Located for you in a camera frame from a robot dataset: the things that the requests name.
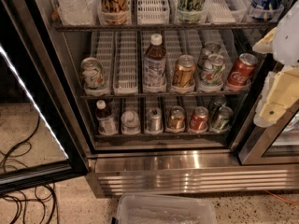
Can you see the red can bottom shelf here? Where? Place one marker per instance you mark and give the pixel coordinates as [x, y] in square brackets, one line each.
[199, 118]

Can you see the red coca-cola can middle shelf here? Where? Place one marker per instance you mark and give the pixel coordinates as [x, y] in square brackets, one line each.
[242, 69]

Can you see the white empty tray middle shelf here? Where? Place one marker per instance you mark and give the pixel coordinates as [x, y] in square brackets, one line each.
[125, 78]

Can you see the stainless steel fridge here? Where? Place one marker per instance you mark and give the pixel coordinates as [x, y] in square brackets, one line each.
[241, 158]

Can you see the rear green can bottom shelf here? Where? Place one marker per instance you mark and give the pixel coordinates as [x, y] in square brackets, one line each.
[215, 104]

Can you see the clear water bottle top shelf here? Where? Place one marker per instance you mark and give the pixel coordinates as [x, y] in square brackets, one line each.
[77, 12]

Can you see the silver can bottom shelf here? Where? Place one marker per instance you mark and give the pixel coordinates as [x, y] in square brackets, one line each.
[154, 119]

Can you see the gold can shelf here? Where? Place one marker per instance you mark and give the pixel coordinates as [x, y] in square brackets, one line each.
[176, 118]
[184, 71]

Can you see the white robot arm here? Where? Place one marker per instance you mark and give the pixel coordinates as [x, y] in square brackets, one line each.
[286, 40]

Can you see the white empty tray top shelf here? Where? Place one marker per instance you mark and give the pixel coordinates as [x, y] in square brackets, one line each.
[153, 12]

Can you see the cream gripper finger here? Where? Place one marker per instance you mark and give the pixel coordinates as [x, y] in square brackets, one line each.
[264, 45]
[280, 91]

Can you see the front green can bottom shelf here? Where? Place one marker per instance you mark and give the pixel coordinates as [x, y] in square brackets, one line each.
[222, 119]

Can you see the gold can middle shelf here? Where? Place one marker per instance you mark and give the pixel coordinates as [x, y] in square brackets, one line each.
[184, 71]

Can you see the gold can bottom shelf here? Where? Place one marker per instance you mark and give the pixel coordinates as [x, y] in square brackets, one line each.
[176, 118]

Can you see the clear plastic bin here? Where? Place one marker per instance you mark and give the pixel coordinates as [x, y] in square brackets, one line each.
[163, 209]

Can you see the white empty tray shelf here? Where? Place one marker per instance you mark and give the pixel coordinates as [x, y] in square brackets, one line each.
[125, 78]
[153, 12]

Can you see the orange tall can top shelf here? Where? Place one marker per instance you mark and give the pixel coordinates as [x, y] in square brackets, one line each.
[114, 11]

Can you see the black fridge door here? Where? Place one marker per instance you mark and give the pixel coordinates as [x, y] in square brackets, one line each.
[39, 142]

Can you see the brown tea bottle middle shelf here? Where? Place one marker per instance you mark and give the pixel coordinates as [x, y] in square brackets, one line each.
[154, 66]

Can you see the small tea bottle bottom shelf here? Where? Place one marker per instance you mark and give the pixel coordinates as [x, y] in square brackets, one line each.
[106, 119]

